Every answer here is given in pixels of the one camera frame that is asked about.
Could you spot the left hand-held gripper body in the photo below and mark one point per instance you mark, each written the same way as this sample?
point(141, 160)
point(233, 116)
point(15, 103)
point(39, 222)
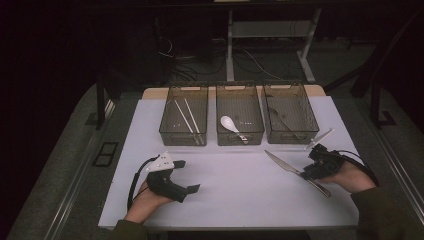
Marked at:
point(166, 188)

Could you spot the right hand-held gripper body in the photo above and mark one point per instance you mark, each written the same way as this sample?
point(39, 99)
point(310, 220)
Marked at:
point(325, 163)

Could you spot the steel table knife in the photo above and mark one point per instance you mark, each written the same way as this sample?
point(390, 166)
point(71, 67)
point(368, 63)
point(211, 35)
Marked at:
point(283, 163)

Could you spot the translucent grey plastic bin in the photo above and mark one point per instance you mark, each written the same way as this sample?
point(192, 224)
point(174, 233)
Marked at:
point(296, 110)
point(245, 110)
point(173, 120)

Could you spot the steel fork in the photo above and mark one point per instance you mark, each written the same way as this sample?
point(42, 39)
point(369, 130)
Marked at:
point(281, 120)

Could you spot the white ceramic spoon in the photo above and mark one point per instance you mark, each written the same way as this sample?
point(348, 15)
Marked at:
point(228, 122)

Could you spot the person's left hand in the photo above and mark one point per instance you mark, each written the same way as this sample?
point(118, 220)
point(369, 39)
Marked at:
point(143, 206)

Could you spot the person's right hand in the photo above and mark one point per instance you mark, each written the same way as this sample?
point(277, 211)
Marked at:
point(353, 178)

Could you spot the tan wooden board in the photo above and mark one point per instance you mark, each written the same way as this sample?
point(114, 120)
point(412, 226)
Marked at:
point(151, 93)

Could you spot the black metal stand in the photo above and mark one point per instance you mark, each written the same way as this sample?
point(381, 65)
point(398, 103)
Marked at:
point(376, 103)

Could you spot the black rectangular floor frame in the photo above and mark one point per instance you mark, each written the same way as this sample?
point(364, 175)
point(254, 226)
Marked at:
point(100, 160)

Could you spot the silver metal rail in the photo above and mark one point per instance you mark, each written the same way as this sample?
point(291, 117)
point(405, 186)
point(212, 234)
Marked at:
point(78, 173)
point(400, 160)

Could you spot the white metal stand frame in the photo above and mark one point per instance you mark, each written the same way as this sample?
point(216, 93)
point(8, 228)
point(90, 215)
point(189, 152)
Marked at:
point(230, 50)

